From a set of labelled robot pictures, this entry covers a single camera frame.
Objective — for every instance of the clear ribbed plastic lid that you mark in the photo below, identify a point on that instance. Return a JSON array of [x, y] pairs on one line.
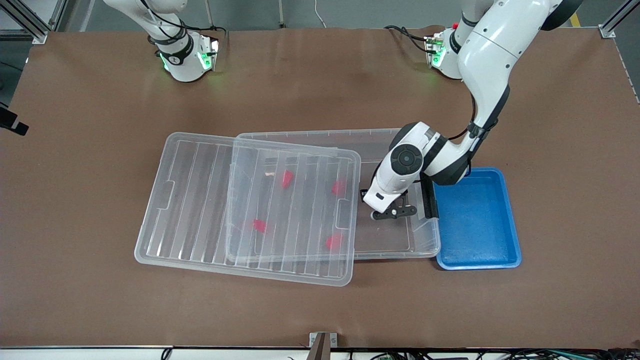
[[200, 215]]

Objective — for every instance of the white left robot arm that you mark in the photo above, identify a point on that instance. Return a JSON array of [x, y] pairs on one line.
[[490, 60]]

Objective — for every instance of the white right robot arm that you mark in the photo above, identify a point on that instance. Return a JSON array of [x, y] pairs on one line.
[[180, 65]]

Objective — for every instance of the clear plastic storage box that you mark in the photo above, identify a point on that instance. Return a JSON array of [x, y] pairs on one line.
[[390, 240]]

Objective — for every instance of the red block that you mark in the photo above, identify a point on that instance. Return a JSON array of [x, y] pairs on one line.
[[286, 179], [260, 226], [339, 187], [334, 242]]

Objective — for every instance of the blue plastic tray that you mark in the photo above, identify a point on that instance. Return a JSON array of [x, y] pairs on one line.
[[475, 225]]

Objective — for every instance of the brown table mat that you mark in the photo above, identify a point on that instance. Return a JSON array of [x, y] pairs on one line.
[[100, 300]]

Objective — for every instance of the black device with grey band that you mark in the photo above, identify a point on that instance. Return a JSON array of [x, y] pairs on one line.
[[12, 122]]

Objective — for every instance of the metal mount bracket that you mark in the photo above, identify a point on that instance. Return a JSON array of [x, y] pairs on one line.
[[316, 340]]

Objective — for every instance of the grey vertical post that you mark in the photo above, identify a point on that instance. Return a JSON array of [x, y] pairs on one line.
[[282, 15]]

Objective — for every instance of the thin grey post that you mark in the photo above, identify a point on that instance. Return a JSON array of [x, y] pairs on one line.
[[209, 15]]

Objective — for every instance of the aluminium frame strut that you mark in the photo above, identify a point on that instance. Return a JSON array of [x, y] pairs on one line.
[[606, 31], [40, 36]]

